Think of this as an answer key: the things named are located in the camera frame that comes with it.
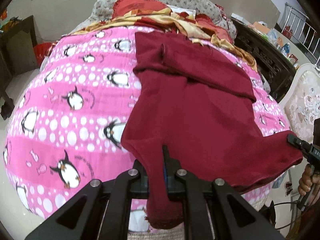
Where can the dark red sweater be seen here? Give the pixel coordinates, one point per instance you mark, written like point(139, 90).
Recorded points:
point(199, 104)

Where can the left red heart pillow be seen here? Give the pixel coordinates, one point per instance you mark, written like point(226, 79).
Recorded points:
point(122, 7)

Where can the red and yellow blanket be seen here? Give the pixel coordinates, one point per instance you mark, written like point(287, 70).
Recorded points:
point(169, 21)

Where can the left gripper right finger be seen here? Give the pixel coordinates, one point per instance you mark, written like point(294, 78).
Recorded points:
point(213, 209)

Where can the floral padded headboard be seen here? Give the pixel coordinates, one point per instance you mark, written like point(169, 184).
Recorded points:
point(103, 10)

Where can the red heart pillow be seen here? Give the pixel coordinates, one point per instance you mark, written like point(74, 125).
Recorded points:
point(208, 26)
point(122, 7)

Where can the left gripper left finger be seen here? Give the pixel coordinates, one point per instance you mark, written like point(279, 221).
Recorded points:
point(100, 210)

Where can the right red heart pillow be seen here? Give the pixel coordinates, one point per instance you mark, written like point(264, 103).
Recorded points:
point(208, 26)

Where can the white floral upholstered chair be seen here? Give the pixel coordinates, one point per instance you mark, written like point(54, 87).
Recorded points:
point(301, 102)

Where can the white pillow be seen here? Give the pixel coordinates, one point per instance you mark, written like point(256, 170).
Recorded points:
point(179, 10)

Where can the metal stair railing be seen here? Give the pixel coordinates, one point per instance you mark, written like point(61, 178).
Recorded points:
point(297, 27)

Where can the dark wooden side table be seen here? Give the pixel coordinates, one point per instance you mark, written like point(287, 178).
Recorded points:
point(17, 57)

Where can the dark carved wooden cabinet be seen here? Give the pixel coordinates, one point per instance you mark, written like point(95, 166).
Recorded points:
point(272, 64)

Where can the right hand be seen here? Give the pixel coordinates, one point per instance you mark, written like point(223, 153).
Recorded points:
point(308, 180)

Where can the pink penguin quilt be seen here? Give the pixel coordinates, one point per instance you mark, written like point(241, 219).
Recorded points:
point(68, 124)

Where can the red plastic basin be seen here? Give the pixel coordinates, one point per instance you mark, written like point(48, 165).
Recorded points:
point(41, 50)

